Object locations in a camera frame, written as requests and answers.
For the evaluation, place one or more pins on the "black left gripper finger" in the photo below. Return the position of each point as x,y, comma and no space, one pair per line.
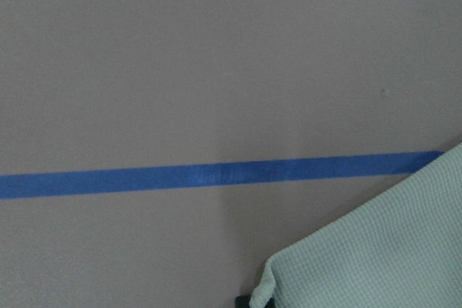
242,301

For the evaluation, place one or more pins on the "olive green long-sleeve shirt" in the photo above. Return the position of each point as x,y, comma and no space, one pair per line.
400,249

